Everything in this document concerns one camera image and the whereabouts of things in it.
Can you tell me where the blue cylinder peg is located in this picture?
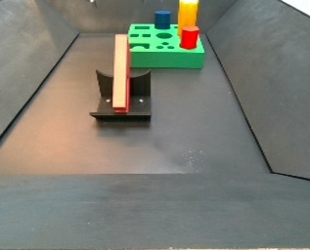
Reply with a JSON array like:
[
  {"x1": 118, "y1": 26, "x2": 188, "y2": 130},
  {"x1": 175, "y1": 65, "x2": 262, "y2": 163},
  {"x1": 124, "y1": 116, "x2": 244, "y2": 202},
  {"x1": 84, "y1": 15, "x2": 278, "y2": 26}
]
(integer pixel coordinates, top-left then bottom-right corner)
[{"x1": 155, "y1": 10, "x2": 171, "y2": 29}]

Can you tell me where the yellow star prism peg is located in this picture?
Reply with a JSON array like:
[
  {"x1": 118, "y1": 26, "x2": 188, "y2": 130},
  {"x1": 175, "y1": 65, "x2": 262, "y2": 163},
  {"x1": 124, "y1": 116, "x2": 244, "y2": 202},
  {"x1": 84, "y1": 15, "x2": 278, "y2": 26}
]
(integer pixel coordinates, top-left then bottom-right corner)
[{"x1": 179, "y1": 0, "x2": 199, "y2": 34}]

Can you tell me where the red double-square block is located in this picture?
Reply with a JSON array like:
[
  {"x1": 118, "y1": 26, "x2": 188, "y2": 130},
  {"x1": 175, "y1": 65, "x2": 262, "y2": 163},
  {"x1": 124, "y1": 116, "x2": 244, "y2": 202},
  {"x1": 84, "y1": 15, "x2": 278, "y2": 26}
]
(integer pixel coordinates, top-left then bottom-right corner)
[{"x1": 113, "y1": 34, "x2": 129, "y2": 113}]

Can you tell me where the red hexagonal peg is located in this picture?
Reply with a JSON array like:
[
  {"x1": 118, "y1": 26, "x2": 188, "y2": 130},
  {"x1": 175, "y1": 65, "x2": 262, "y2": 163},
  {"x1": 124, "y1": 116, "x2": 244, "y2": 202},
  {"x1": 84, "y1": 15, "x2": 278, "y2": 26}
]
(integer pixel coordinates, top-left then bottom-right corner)
[{"x1": 181, "y1": 25, "x2": 199, "y2": 49}]

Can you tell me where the black curved holder stand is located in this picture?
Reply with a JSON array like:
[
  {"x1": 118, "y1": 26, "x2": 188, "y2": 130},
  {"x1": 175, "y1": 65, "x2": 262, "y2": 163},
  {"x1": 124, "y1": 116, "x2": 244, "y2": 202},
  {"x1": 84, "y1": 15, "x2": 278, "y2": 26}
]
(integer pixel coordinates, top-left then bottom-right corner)
[{"x1": 90, "y1": 71, "x2": 152, "y2": 121}]

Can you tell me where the green shape-sorter board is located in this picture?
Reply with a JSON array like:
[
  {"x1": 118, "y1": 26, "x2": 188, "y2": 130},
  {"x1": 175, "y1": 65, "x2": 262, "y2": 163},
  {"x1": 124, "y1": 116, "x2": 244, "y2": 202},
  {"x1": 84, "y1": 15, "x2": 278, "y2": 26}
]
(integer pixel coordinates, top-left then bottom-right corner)
[{"x1": 129, "y1": 23, "x2": 204, "y2": 68}]

